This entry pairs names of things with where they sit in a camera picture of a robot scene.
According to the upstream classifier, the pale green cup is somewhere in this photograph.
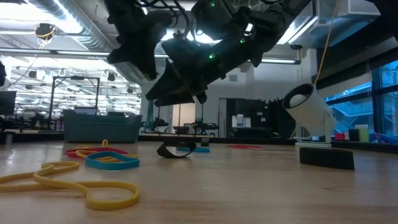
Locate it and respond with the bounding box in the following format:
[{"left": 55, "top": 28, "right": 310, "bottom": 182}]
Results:
[{"left": 354, "top": 124, "right": 370, "bottom": 143}]

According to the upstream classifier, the silver ventilation duct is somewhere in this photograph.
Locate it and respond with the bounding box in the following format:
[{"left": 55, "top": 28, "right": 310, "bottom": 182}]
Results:
[{"left": 30, "top": 0, "right": 116, "bottom": 53}]

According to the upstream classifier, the white cylindrical projector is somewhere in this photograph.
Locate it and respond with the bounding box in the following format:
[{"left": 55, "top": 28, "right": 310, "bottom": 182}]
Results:
[{"left": 282, "top": 83, "right": 338, "bottom": 147}]

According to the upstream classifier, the black rack frame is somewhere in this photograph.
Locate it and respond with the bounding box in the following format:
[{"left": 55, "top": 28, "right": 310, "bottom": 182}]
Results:
[{"left": 49, "top": 75, "right": 101, "bottom": 131}]

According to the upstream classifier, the black computer monitor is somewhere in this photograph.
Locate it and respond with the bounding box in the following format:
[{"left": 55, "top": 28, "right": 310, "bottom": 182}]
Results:
[{"left": 0, "top": 90, "right": 17, "bottom": 116}]

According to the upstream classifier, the black rectangular base block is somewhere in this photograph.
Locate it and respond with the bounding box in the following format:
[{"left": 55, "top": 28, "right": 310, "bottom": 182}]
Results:
[{"left": 299, "top": 147, "right": 356, "bottom": 171}]

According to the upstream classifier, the yellow rubber band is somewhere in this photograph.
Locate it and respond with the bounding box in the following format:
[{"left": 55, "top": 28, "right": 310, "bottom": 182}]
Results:
[
  {"left": 0, "top": 161, "right": 141, "bottom": 211},
  {"left": 75, "top": 139, "right": 140, "bottom": 164}
]

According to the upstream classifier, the teal plastic bin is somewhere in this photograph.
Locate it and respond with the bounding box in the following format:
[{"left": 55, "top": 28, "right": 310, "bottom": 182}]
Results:
[{"left": 63, "top": 108, "right": 143, "bottom": 144}]

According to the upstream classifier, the red rubber band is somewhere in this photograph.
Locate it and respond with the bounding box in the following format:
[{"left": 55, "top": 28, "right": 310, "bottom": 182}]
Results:
[
  {"left": 226, "top": 144, "right": 263, "bottom": 149},
  {"left": 64, "top": 146, "right": 129, "bottom": 159}
]

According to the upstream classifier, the white air duct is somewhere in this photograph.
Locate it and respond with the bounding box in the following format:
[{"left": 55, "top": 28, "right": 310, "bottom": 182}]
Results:
[{"left": 287, "top": 0, "right": 382, "bottom": 49}]

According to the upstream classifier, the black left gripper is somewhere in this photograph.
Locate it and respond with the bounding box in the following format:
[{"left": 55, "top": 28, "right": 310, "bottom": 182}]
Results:
[{"left": 107, "top": 12, "right": 174, "bottom": 80}]

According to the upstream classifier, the yellow hanging cable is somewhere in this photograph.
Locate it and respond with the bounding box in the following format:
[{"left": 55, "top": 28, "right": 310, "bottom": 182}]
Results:
[{"left": 313, "top": 0, "right": 340, "bottom": 86}]

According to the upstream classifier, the blue rubber band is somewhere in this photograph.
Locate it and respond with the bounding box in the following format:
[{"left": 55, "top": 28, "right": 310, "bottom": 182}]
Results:
[
  {"left": 176, "top": 146, "right": 211, "bottom": 154},
  {"left": 85, "top": 151, "right": 141, "bottom": 171}
]

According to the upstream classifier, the black ceiling spotlight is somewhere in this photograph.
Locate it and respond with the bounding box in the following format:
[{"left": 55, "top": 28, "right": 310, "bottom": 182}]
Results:
[{"left": 34, "top": 23, "right": 57, "bottom": 41}]

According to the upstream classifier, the black cabinet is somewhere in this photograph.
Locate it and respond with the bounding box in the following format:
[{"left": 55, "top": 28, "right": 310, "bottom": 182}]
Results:
[{"left": 225, "top": 98, "right": 296, "bottom": 139}]

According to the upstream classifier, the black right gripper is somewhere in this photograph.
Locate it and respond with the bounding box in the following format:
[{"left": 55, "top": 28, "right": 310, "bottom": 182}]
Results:
[{"left": 145, "top": 30, "right": 249, "bottom": 108}]

